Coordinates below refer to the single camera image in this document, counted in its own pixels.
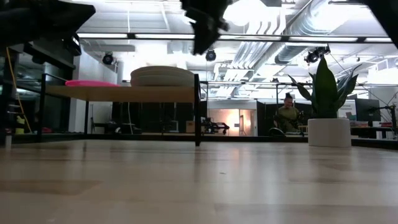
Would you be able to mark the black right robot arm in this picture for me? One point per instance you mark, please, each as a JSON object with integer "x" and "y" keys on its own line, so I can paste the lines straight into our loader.
{"x": 385, "y": 15}

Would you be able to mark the black metal table frame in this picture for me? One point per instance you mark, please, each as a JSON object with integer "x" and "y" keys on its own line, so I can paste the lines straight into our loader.
{"x": 248, "y": 139}

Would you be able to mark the green leafy plant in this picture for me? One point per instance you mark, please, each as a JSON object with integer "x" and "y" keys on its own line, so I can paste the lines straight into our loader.
{"x": 325, "y": 93}

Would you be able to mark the brown cardboard box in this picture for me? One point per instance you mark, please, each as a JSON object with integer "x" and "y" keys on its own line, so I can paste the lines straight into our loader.
{"x": 190, "y": 127}

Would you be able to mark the white plant pot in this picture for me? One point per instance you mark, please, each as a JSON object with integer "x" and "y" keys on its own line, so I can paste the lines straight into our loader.
{"x": 328, "y": 132}

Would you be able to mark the black ceiling spotlight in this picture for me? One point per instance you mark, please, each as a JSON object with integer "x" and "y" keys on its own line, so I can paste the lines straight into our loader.
{"x": 108, "y": 58}
{"x": 211, "y": 56}
{"x": 315, "y": 55}

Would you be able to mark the person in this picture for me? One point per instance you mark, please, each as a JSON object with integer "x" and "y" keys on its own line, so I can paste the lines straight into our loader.
{"x": 289, "y": 116}

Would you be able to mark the dark computer monitor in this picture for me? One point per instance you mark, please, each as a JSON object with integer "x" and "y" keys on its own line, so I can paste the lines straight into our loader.
{"x": 367, "y": 109}

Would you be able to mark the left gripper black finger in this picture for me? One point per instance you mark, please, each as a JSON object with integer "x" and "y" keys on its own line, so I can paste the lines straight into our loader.
{"x": 81, "y": 14}

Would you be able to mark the orange black wheeled cart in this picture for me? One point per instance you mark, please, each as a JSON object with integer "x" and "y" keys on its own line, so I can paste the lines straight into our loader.
{"x": 214, "y": 127}

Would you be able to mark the beige plate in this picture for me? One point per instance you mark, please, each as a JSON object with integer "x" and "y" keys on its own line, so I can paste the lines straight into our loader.
{"x": 161, "y": 70}

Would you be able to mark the wooden shelf with black legs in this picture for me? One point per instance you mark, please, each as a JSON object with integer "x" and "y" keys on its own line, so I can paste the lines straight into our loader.
{"x": 124, "y": 93}

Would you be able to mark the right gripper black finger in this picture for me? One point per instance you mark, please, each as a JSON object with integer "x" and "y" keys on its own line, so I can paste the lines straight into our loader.
{"x": 213, "y": 31}
{"x": 200, "y": 39}

